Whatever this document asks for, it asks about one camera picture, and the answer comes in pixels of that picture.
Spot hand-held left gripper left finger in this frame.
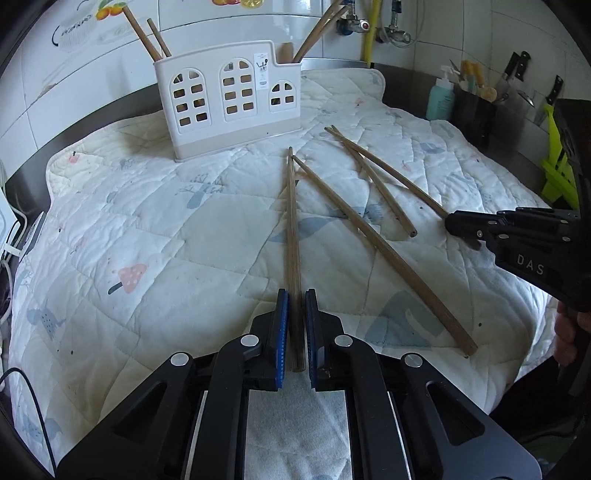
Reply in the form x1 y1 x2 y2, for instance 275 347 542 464
55 290 290 480

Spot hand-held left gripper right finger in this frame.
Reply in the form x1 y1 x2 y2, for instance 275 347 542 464
305 290 542 480

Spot brown wooden chopstick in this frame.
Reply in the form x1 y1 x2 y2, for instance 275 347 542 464
329 127 451 220
302 4 349 58
121 6 163 61
324 126 417 239
286 147 305 372
292 0 340 64
292 155 478 358
147 18 172 58

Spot white plastic chopstick holder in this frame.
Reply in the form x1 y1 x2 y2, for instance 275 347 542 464
153 39 302 162

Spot person's right hand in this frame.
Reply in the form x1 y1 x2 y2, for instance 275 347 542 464
553 299 583 367

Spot black utensil container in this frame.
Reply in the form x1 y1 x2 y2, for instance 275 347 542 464
450 88 499 151

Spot teal soap pump bottle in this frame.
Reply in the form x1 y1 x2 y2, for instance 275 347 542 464
426 65 455 121

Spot metal ladle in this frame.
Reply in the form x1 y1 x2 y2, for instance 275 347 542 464
501 90 536 109

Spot white quilted printed blanket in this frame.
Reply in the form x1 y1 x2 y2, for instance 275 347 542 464
7 68 557 480

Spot plain metal valve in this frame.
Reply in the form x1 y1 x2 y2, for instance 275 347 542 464
376 25 411 47

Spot yellow gas pipe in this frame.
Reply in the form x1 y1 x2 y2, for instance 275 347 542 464
360 0 384 65

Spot metal valve with red knob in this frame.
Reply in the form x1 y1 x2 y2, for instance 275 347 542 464
337 9 370 35

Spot yellow-handled utensil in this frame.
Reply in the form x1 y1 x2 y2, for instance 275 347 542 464
462 60 488 88

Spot black-handled kitchen knife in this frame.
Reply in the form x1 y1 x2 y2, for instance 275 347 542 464
494 52 532 95
533 75 565 125

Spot black cable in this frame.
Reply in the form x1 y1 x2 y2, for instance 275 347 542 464
0 367 51 462

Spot white cable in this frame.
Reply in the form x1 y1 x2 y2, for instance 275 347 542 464
0 203 28 324

